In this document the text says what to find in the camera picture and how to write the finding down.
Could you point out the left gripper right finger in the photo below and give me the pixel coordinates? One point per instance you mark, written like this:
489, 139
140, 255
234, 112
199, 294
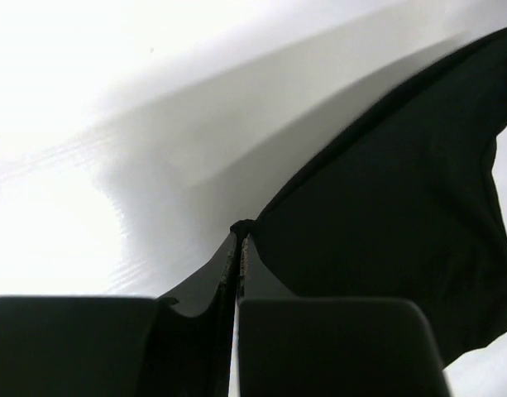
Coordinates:
293, 346

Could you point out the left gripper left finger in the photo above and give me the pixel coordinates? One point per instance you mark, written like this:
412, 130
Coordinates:
178, 344

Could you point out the black skirt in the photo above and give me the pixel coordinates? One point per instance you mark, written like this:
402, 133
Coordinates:
403, 204

